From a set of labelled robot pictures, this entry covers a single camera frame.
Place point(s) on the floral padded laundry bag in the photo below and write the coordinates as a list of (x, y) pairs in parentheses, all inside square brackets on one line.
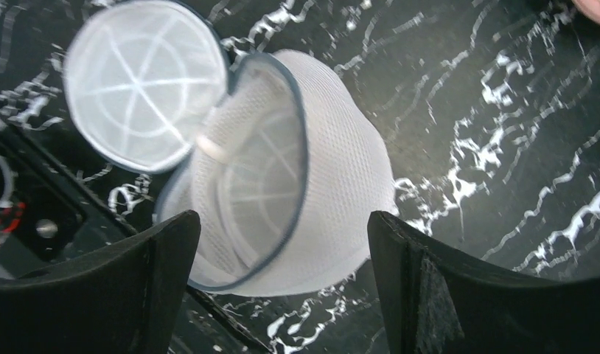
[(589, 8)]

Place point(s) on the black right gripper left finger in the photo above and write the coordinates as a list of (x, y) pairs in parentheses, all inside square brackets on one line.
[(122, 298)]

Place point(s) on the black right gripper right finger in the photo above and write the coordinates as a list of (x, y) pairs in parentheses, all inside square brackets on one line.
[(437, 299)]

